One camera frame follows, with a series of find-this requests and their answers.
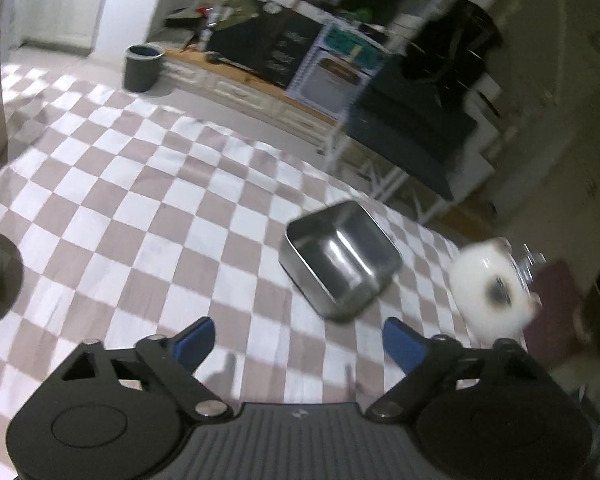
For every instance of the black chalkboard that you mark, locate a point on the black chalkboard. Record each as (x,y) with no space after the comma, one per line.
(275,47)

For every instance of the white metal rack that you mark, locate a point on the white metal rack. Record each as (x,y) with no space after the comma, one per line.
(380,180)

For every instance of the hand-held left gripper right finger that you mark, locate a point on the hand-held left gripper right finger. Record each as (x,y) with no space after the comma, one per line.
(403,346)

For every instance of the white low cabinet wooden top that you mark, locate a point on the white low cabinet wooden top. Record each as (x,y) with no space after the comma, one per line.
(250,92)

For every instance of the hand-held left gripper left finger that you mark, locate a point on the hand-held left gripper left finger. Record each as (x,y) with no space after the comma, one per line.
(196,339)

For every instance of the white teal toy kitchen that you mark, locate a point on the white teal toy kitchen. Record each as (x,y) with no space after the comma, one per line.
(332,67)

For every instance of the brown white checkered blanket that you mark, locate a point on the brown white checkered blanket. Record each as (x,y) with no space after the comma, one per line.
(145,200)

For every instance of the square metal container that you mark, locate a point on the square metal container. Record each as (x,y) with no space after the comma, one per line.
(341,259)

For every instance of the dark grey trash bin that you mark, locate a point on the dark grey trash bin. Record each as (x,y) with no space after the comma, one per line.
(142,67)

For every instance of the dark blue armchair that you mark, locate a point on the dark blue armchair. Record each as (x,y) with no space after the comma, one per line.
(415,120)

